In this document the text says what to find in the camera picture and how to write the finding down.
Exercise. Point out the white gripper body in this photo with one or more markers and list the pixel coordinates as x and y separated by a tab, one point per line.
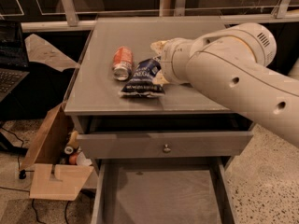
168	61

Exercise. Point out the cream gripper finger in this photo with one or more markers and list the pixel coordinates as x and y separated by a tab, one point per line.
159	79
159	46

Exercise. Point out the blue chip bag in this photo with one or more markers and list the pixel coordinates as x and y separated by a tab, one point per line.
141	83

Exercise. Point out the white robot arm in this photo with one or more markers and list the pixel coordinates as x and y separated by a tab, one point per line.
230	68

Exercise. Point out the grey top drawer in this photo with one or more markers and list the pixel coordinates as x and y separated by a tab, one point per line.
144	136

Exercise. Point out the grey drawer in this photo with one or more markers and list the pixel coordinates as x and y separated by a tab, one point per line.
144	136
163	191

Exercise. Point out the round metal drawer knob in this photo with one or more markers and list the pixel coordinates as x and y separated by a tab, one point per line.
166	149

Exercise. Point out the grey drawer cabinet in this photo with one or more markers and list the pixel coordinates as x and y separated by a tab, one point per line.
95	93

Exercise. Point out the grey middle drawer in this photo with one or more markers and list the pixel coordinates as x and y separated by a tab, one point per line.
163	191

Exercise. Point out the orange soda can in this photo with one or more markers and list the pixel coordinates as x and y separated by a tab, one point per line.
122	66

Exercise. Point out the bottle in cardboard box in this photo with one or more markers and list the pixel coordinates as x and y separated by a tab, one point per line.
72	143

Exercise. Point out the orange item in box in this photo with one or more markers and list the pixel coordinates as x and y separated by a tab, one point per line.
73	159

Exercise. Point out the black laptop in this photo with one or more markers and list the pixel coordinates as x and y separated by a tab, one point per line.
14	63

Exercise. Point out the brown cardboard box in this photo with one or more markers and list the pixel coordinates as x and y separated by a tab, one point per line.
52	180

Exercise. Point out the metal railing frame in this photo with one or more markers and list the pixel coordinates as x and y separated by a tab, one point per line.
64	15

